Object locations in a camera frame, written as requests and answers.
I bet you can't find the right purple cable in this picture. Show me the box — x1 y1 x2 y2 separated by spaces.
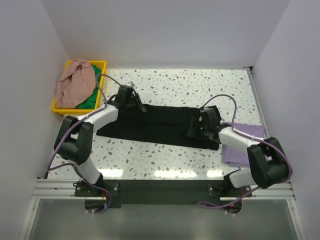
197 94 293 210

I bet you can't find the aluminium front rail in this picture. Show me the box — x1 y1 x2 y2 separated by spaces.
32 179 295 201

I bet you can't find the black t shirt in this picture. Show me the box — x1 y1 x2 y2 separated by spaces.
96 104 219 151

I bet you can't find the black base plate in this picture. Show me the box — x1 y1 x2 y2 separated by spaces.
73 179 252 214

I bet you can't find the green t shirt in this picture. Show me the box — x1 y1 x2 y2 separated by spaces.
75 64 102 110

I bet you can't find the aluminium right side rail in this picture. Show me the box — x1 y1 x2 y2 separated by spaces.
243 66 276 138

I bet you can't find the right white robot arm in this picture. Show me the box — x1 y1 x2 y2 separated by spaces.
186 107 292 197

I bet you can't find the aluminium rail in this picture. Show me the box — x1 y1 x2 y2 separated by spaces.
243 66 276 138
32 179 295 201

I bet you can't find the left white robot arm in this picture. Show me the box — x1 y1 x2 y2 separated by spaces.
48 85 147 196

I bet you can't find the folded purple t shirt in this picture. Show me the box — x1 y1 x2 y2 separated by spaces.
219 123 266 168

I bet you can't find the pink t shirt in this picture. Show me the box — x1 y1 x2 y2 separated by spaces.
55 58 96 109

